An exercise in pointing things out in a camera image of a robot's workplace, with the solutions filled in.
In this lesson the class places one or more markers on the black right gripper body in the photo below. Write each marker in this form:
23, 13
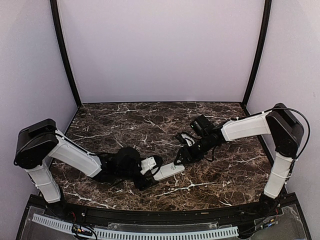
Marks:
196, 154

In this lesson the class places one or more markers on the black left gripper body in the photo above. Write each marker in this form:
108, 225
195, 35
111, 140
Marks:
142, 184

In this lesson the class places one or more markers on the white remote control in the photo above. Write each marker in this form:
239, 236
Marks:
168, 170

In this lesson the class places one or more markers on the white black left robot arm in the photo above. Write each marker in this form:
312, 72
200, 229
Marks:
43, 140

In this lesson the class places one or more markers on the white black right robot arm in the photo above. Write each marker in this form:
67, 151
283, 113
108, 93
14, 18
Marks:
278, 122

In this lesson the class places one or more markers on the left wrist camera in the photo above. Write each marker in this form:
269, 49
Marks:
152, 164

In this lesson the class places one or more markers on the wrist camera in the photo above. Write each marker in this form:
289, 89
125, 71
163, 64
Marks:
152, 164
185, 139

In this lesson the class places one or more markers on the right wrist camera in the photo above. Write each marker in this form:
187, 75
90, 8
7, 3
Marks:
185, 139

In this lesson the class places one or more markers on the white slotted cable duct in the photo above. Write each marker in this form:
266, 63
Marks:
118, 231

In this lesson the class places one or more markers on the black front rail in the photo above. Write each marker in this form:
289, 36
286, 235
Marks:
243, 215

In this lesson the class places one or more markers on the black left corner frame post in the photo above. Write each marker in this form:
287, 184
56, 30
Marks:
63, 52

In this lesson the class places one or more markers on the black corner frame post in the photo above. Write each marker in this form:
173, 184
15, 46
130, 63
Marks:
258, 53
63, 52

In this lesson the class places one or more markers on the black right corner frame post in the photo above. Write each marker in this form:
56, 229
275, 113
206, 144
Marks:
258, 53

